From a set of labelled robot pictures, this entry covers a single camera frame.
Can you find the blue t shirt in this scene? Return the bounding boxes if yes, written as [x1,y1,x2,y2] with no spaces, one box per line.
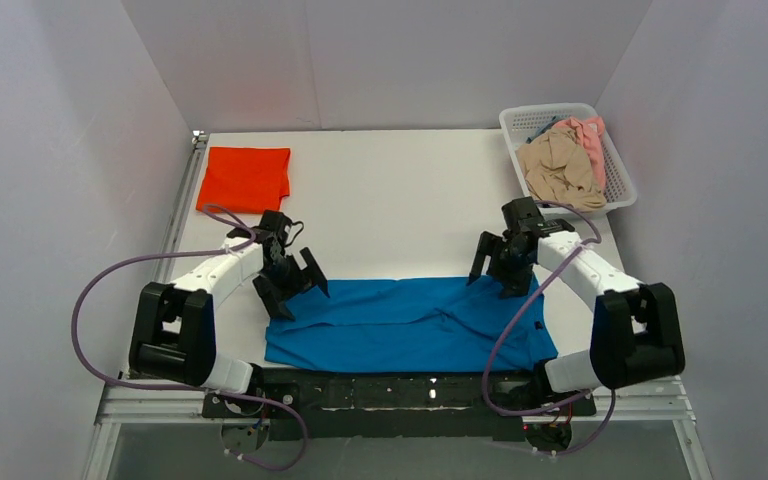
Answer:
[265,276,558,374]

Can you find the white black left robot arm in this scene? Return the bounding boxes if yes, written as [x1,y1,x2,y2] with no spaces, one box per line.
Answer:
[129,241,329,394]

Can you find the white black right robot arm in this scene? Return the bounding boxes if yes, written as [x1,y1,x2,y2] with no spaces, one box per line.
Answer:
[468,230,686,403]

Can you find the beige t shirt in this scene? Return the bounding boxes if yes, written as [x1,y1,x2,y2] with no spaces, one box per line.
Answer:
[516,127,607,212]

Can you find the folded orange t shirt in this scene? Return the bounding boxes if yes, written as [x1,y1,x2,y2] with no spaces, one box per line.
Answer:
[195,147,291,214]

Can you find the white plastic laundry basket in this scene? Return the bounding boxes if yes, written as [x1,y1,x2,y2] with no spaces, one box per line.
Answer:
[498,102,638,216]

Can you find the pink t shirt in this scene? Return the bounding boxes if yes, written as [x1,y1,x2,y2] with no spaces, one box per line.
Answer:
[551,116,607,189]

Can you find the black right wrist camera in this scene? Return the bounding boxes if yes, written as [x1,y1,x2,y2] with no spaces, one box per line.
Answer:
[501,197,575,239]

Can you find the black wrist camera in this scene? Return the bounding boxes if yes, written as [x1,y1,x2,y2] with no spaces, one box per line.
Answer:
[501,197,575,239]
[226,210,304,248]

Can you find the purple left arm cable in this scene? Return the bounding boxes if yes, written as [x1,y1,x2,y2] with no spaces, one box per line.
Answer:
[69,203,310,473]

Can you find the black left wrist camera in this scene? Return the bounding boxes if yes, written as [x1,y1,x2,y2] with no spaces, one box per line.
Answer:
[226,210,304,248]

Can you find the aluminium frame rail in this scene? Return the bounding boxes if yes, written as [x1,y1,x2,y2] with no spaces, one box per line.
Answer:
[81,377,712,479]

